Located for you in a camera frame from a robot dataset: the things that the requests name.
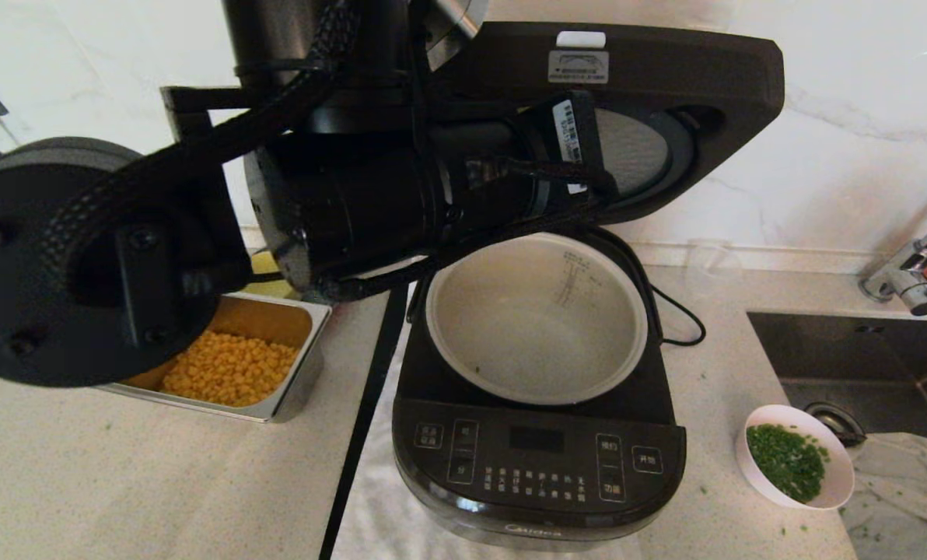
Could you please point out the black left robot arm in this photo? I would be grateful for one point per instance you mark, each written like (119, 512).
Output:
(355, 202)

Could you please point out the black rice cooker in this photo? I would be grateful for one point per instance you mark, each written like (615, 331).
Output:
(541, 467)

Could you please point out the black rice cooker lid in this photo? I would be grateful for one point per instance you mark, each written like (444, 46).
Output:
(704, 70)

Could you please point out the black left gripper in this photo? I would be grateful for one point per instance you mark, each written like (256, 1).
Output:
(580, 148)

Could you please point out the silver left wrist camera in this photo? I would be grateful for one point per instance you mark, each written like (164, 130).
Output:
(456, 23)

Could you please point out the long black flat strip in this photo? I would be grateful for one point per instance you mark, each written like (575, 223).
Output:
(370, 389)

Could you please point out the small yellow bowl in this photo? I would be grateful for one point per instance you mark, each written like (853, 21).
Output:
(264, 264)

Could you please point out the white round bowl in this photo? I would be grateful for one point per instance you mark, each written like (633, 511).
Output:
(838, 486)

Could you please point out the crumpled white dish cloth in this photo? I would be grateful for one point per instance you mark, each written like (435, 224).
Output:
(899, 482)

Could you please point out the stainless steel sink basin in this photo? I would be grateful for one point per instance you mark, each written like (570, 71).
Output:
(844, 350)

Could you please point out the grey inner cooking pot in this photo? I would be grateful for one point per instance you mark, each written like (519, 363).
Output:
(533, 334)

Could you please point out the round metal sink drain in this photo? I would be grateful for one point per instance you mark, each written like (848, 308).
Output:
(837, 421)

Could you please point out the white towel under cooker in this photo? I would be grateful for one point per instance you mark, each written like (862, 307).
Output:
(370, 513)

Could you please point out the chrome kitchen faucet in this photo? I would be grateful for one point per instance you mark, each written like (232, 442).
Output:
(918, 292)

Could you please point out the clear glass cup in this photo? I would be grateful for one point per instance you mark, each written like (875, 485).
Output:
(712, 268)

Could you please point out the yellow corn kernels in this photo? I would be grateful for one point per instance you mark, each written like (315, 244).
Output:
(230, 369)

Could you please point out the chopped green onions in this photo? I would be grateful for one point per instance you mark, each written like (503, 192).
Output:
(786, 463)

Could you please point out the rectangular stainless steel tray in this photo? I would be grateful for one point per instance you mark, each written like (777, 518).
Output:
(308, 365)

